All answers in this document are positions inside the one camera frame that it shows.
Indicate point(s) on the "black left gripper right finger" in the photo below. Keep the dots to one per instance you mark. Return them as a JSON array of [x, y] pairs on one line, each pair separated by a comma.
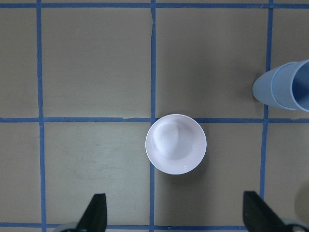
[[259, 217]]

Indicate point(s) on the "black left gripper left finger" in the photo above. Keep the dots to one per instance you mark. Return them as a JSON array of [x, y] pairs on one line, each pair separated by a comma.
[[94, 218]]

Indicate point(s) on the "blue cup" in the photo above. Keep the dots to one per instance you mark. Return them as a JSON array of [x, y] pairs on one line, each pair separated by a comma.
[[262, 89], [291, 85]]

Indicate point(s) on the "pink bowl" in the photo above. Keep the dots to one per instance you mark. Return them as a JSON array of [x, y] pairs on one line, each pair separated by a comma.
[[175, 144]]

